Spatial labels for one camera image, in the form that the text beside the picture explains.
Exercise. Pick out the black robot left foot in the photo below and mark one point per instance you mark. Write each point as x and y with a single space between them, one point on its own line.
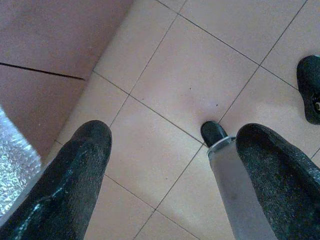
212 132

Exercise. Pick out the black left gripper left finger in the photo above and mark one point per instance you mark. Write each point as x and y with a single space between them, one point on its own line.
62 187

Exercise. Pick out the pink counter cabinet front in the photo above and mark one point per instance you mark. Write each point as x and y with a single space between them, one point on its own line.
37 50

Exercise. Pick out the black robot foot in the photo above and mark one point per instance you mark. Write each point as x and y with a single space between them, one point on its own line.
212 132
307 80

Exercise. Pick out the clear bubble wrap sheet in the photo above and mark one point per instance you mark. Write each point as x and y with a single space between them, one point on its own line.
12 162

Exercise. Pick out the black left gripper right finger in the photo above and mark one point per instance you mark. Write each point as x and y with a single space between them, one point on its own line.
282 187

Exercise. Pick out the black robot right foot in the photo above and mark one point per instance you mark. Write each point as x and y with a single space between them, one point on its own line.
307 80

